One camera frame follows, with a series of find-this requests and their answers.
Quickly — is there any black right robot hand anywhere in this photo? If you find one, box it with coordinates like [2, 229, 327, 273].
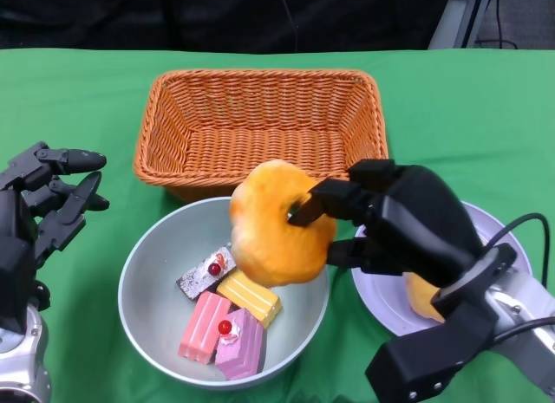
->
[288, 159, 485, 289]

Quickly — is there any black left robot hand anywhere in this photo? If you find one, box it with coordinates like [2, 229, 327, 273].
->
[0, 141, 110, 270]

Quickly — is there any orange bagel bread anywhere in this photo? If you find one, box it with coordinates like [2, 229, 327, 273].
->
[405, 272, 447, 324]
[229, 159, 338, 287]

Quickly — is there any grey-green bowl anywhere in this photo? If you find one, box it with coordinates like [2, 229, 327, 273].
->
[117, 197, 330, 391]

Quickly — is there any pale lavender plate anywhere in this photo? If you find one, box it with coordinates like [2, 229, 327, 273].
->
[351, 201, 533, 337]

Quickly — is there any orange wicker basket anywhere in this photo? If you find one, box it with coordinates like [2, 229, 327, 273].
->
[133, 68, 389, 204]

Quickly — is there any yellow cake slice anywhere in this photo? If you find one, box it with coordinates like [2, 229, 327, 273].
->
[216, 270, 283, 328]

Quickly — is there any chocolate cake slice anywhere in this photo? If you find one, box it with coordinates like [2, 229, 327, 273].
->
[176, 245, 238, 301]

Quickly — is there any pink cake slice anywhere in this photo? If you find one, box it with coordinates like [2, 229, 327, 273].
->
[214, 308, 265, 381]

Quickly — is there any salmon striped cake slice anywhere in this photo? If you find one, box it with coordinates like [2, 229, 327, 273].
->
[178, 290, 233, 366]

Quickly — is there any green tablecloth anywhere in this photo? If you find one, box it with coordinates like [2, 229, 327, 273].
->
[0, 49, 555, 403]

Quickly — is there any grey metal stand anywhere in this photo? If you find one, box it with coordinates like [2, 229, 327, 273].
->
[428, 0, 498, 51]

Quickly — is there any black backdrop cloth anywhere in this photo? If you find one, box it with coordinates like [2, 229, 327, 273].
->
[0, 0, 459, 54]

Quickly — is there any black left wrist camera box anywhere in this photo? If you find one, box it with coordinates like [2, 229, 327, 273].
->
[0, 237, 38, 335]

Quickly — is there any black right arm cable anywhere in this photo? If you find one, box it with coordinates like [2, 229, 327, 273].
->
[487, 212, 555, 348]

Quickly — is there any black floor cable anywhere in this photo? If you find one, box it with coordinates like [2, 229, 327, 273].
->
[474, 0, 519, 51]

